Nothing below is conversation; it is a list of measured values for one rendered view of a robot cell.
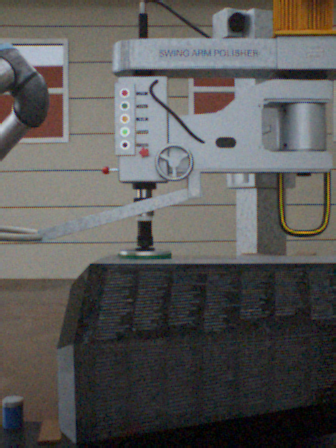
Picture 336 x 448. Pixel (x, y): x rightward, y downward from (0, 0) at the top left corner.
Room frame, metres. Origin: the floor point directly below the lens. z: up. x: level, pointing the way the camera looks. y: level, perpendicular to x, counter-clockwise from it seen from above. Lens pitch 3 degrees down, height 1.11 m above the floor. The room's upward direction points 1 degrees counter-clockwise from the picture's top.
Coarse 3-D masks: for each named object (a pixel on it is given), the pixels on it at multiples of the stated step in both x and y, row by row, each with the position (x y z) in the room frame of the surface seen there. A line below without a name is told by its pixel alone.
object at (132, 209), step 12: (180, 192) 2.46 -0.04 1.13; (192, 192) 2.43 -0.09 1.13; (132, 204) 2.46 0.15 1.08; (144, 204) 2.46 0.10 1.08; (156, 204) 2.45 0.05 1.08; (168, 204) 2.46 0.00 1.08; (96, 216) 2.46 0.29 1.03; (108, 216) 2.46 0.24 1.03; (120, 216) 2.46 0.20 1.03; (48, 228) 2.46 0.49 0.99; (60, 228) 2.46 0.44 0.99; (72, 228) 2.46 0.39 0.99; (84, 228) 2.46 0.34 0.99
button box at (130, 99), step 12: (120, 84) 2.40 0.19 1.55; (132, 84) 2.40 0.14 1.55; (120, 96) 2.40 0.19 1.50; (132, 96) 2.40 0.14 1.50; (120, 108) 2.40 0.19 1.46; (132, 108) 2.40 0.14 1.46; (120, 120) 2.40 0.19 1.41; (132, 120) 2.40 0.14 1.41; (132, 132) 2.40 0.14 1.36; (132, 144) 2.40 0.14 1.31
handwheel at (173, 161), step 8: (168, 144) 2.36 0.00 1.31; (176, 144) 2.36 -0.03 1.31; (160, 152) 2.36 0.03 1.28; (168, 160) 2.36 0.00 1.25; (176, 160) 2.36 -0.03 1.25; (192, 160) 2.36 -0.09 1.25; (160, 168) 2.36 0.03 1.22; (176, 168) 2.37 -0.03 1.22; (192, 168) 2.37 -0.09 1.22; (168, 176) 2.36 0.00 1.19; (176, 176) 2.37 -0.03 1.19; (184, 176) 2.36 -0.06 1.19
